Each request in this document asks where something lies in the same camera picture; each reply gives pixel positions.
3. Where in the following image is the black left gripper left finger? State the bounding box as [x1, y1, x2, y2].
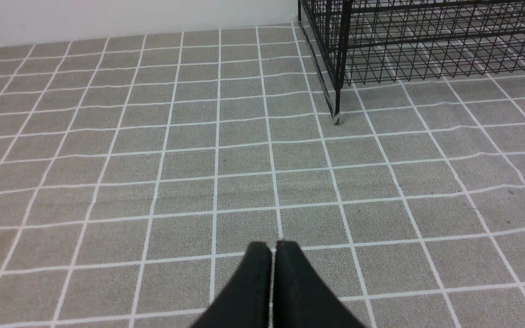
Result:
[192, 241, 272, 328]

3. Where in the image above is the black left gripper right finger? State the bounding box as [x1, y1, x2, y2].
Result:
[273, 241, 365, 328]

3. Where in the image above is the grey grid-pattern table mat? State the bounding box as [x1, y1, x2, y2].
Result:
[0, 25, 525, 328]

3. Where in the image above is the black wire rack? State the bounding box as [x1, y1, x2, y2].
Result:
[297, 0, 525, 125]

